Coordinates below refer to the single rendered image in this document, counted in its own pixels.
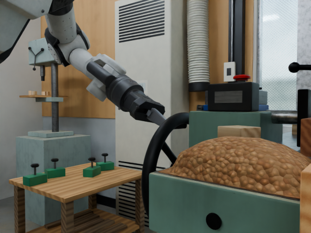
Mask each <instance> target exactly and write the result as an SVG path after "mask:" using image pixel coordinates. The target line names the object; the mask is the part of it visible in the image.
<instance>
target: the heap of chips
mask: <svg viewBox="0 0 311 233"><path fill-rule="evenodd" d="M310 163H311V159H310V158H308V157H306V156H304V155H303V154H301V153H299V152H297V151H295V150H293V149H292V148H290V147H288V146H286V145H283V144H280V143H276V142H273V141H268V140H265V139H262V138H251V137H236V136H225V137H219V138H214V139H209V140H206V141H202V142H200V143H198V144H196V145H194V146H192V147H190V148H188V149H186V150H184V151H182V152H180V154H179V156H178V158H177V160H176V161H175V163H174V165H173V166H172V167H170V168H168V169H165V170H162V171H158V172H161V173H165V174H171V175H176V176H181V177H186V178H192V179H197V180H202V181H207V182H212V183H217V184H223V185H228V186H233V187H238V188H243V189H248V190H255V191H259V192H264V193H269V194H274V195H279V196H286V197H290V198H296V199H300V175H301V172H302V171H303V170H304V169H305V168H306V167H307V166H308V165H309V164H310Z"/></svg>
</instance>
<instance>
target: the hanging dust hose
mask: <svg viewBox="0 0 311 233"><path fill-rule="evenodd" d="M208 1H209V0H187V41H188V42H187V44H188V45H187V46H188V47H187V48H188V50H187V51H188V52H187V53H188V54H187V55H188V65H189V66H188V67H189V68H188V70H189V71H188V72H189V73H188V74H189V76H188V77H189V78H188V79H189V83H188V91H189V92H205V91H207V90H208V85H209V84H210V82H209V80H210V79H209V78H210V77H209V76H210V75H209V73H210V72H209V71H210V70H209V41H208V40H209V38H208V37H209V36H208V35H209V29H208V28H209V26H208V25H209V24H208V23H209V22H208V21H209V19H208V18H209V17H208V16H209V14H208V13H209V12H208V11H209V10H208V9H209V7H208V6H209V5H208V4H209V2H208Z"/></svg>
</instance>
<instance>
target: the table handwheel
mask: <svg viewBox="0 0 311 233"><path fill-rule="evenodd" d="M181 124H189V113H187V112H181V113H176V114H174V115H172V116H170V117H169V118H167V119H166V120H165V121H164V122H163V123H162V124H161V125H160V126H159V128H158V129H157V130H156V132H155V133H154V135H153V137H152V139H151V141H150V143H149V145H148V148H147V151H146V154H145V157H144V162H143V168H142V177H141V191H142V199H143V205H144V208H145V211H146V214H147V217H148V219H149V174H150V173H152V172H155V171H156V166H157V162H158V158H159V155H160V152H161V150H162V151H163V152H164V153H165V154H166V155H167V157H168V158H169V160H170V161H171V163H172V164H171V166H170V167H172V166H173V165H174V163H175V161H176V160H177V157H176V156H175V155H174V153H173V152H172V151H171V149H170V148H169V146H168V145H167V143H166V142H165V140H166V139H167V137H168V135H169V134H170V133H171V132H172V130H173V129H175V128H176V127H177V126H179V125H181Z"/></svg>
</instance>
